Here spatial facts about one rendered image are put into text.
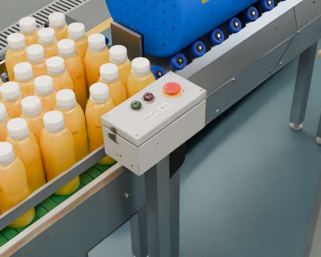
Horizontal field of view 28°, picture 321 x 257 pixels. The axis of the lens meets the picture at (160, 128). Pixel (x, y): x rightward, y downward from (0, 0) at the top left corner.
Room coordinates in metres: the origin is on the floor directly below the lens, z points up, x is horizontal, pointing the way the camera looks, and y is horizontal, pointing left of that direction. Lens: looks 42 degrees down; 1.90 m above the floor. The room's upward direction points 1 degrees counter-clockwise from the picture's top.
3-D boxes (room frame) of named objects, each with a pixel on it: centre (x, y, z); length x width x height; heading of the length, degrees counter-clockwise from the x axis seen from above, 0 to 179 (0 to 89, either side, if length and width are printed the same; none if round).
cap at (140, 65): (1.13, 0.04, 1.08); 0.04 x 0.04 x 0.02
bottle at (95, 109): (1.04, 0.12, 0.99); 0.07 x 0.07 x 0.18
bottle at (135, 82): (1.13, 0.04, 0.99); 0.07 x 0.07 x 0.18
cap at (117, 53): (1.18, 0.09, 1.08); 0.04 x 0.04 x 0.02
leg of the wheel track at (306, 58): (2.13, -0.60, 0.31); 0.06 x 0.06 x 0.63; 46
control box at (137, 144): (0.98, 0.01, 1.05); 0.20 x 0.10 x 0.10; 136
